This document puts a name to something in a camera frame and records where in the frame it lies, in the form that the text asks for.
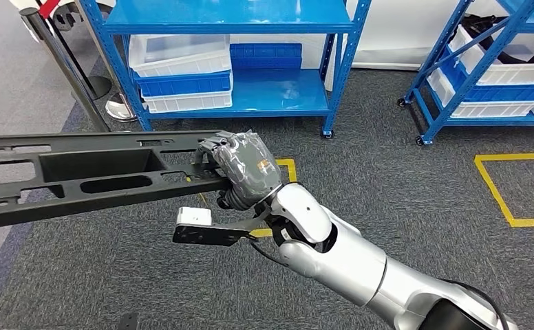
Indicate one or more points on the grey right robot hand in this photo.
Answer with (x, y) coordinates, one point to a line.
(248, 168)

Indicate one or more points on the black plastic plate holder part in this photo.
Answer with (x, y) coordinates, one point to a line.
(66, 200)

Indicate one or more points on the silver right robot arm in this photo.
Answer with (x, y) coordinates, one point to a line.
(349, 268)

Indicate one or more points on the blue metal shelf rack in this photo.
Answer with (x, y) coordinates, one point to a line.
(271, 91)
(499, 121)

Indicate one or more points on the yellow floor tape square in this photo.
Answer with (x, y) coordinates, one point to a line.
(290, 168)

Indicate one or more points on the chrome stanchion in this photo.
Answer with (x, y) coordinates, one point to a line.
(121, 109)

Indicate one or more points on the black stanchion base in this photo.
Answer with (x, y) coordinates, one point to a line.
(99, 87)

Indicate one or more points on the red barrier belt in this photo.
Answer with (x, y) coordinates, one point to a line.
(48, 7)

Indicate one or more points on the black parts pile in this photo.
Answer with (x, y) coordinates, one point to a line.
(522, 58)

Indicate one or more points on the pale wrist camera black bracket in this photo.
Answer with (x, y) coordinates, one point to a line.
(203, 234)

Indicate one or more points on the dark stanchion post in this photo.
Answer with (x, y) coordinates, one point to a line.
(66, 73)

